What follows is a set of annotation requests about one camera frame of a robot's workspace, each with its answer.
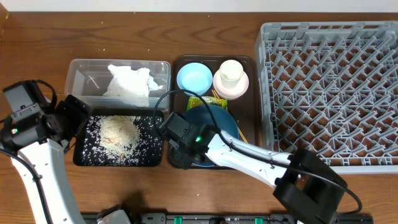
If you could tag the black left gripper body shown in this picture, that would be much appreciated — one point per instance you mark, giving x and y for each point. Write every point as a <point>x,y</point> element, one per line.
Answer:
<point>69,118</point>

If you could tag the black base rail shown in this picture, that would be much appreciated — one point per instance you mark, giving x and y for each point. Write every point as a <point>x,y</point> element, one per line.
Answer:
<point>161,218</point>

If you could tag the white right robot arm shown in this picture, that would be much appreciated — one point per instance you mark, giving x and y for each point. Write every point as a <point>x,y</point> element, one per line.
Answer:
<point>308,188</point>

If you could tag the cream cup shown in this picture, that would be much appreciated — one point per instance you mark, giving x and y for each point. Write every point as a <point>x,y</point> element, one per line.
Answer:
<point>231,72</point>

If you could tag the white napkin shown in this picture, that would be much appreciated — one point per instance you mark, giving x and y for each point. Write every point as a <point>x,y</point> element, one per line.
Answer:
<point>133,86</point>

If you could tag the pile of rice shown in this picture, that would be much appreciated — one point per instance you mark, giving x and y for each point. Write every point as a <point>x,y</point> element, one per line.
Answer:
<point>119,137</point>

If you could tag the grey dishwasher rack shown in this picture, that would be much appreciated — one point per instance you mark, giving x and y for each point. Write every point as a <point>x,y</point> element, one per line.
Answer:
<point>331,88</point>

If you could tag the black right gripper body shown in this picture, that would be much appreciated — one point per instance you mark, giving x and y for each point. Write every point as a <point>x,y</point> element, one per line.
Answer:
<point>180,157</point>

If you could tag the wooden chopstick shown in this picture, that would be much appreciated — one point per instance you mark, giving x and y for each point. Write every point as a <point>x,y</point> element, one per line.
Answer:
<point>242,136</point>
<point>215,94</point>

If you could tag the brown serving tray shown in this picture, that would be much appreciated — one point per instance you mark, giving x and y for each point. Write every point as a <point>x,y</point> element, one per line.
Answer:
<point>245,109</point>

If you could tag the yellow green snack wrapper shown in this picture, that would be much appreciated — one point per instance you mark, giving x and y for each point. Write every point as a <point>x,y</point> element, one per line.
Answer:
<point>210,100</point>

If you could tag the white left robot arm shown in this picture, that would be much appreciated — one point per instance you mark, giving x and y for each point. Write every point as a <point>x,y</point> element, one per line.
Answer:
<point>42,169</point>

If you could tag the black tray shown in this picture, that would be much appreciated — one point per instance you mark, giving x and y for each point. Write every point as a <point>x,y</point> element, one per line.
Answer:
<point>121,140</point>

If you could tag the dark blue plate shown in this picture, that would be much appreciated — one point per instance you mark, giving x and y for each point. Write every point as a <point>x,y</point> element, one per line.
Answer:
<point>199,116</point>

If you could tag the light blue small bowl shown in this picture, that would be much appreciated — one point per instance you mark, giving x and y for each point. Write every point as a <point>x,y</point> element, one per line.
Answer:
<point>195,77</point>

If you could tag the clear plastic bin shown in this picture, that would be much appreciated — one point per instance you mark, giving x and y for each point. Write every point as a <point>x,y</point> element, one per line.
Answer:
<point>88,80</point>

